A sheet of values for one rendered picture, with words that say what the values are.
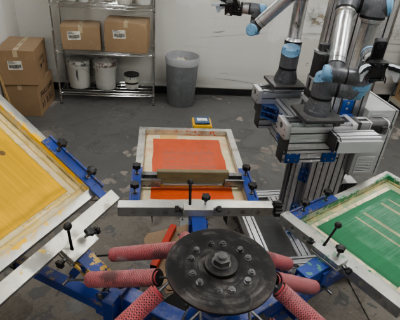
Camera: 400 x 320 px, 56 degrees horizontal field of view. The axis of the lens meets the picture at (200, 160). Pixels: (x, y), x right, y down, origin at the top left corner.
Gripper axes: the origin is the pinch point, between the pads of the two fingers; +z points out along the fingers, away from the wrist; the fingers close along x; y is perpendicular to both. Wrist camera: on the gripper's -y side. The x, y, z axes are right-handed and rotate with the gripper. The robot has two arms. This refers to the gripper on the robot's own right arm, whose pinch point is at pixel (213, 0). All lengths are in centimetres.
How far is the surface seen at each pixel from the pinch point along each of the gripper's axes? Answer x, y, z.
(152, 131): -74, 60, 17
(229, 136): -64, 61, -30
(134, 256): -187, 27, -24
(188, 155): -90, 60, -12
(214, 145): -73, 63, -23
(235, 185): -114, 53, -44
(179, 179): -122, 50, -17
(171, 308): -193, 40, -39
